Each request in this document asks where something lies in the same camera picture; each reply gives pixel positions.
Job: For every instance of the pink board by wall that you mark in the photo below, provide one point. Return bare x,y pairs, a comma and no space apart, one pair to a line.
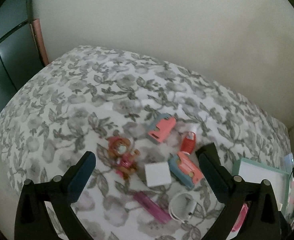
38,37

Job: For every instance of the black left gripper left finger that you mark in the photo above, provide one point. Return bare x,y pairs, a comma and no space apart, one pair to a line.
32,218

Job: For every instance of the teal framed white tray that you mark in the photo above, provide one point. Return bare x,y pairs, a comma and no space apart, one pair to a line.
255,172

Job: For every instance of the pink blue box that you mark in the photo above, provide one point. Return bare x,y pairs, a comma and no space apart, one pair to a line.
185,170
161,127

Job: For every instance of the brown pink toy dog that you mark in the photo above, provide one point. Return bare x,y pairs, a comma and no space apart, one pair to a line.
123,155

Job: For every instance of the white power strip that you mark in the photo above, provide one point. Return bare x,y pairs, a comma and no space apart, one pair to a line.
289,162

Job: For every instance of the dark cabinet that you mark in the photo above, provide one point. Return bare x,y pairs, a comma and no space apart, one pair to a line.
20,58

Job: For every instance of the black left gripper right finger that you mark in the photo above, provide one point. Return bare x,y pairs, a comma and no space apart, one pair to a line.
262,220

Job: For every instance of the red white bottle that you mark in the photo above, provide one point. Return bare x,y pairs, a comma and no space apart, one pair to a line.
188,142

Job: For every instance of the grey floral bed blanket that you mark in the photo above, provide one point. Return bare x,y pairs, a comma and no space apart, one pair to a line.
90,94

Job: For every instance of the purple pink pen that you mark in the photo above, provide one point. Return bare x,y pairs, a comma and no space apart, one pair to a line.
152,208

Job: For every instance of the white cube charger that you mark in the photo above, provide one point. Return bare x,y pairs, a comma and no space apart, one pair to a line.
157,174

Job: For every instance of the pink object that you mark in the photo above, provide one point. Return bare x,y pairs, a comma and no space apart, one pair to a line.
240,219

